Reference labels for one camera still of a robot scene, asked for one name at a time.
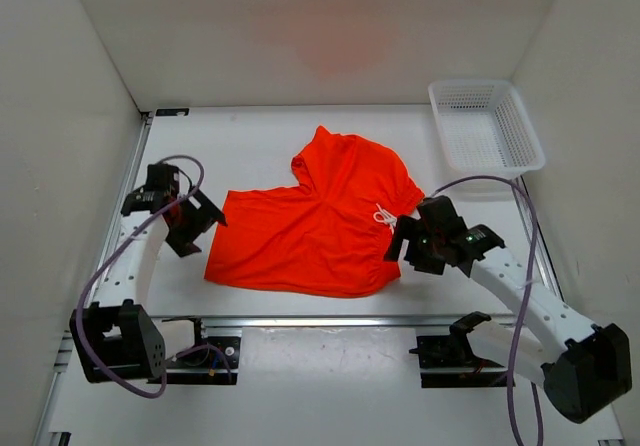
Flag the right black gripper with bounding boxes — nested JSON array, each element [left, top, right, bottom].
[[383, 214, 446, 275]]

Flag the orange shorts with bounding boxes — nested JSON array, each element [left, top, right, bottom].
[[204, 126, 425, 298]]

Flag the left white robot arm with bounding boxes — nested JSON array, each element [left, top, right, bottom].
[[69, 155, 230, 399]]

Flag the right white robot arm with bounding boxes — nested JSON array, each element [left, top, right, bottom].
[[384, 196, 632, 424]]

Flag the black corner label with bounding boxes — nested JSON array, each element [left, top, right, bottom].
[[155, 108, 190, 117]]

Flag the white plastic basket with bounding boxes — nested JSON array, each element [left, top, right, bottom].
[[428, 79, 546, 179]]

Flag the aluminium left rail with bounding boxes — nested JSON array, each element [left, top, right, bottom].
[[88, 111, 155, 279]]

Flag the aluminium front rail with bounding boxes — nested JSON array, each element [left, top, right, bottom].
[[79, 313, 571, 330]]

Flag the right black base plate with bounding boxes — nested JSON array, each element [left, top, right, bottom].
[[409, 335, 507, 389]]

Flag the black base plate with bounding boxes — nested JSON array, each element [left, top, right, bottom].
[[167, 336, 241, 386], [409, 335, 507, 389]]

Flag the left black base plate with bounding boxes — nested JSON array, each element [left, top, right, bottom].
[[167, 336, 241, 386]]

